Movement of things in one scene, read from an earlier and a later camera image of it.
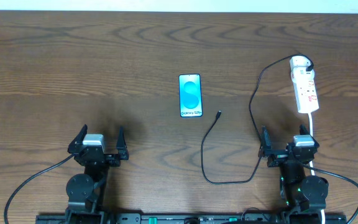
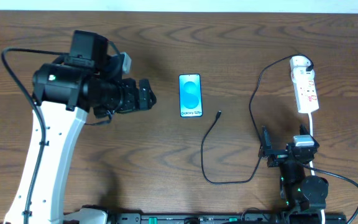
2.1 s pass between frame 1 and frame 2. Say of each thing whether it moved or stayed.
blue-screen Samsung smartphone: stayed
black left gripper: moved
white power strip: stayed
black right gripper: stayed
